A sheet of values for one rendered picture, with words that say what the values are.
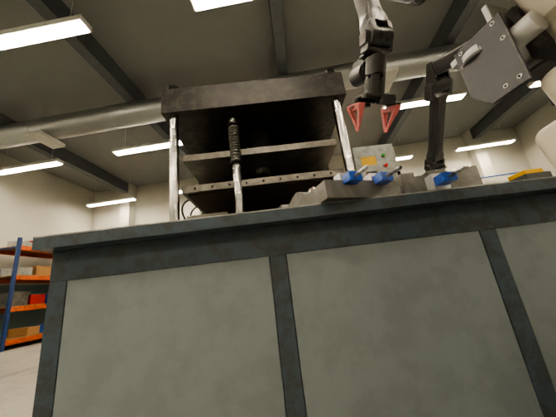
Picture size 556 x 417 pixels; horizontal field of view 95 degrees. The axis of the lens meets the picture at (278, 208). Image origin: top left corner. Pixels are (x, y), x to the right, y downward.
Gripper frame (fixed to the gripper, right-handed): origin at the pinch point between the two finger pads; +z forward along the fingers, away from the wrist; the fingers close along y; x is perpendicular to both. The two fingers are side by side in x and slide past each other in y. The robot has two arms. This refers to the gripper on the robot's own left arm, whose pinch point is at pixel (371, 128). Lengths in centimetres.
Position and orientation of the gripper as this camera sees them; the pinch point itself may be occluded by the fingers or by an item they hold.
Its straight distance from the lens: 84.3
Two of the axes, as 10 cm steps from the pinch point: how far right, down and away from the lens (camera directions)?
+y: -9.7, 0.4, -2.5
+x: 2.6, 1.6, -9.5
